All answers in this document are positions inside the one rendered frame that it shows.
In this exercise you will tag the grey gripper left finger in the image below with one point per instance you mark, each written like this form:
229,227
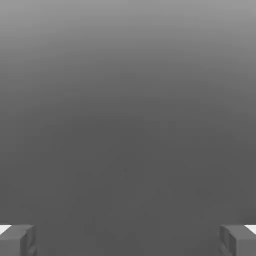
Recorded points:
16,242

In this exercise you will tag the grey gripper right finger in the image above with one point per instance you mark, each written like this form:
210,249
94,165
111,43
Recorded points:
240,242

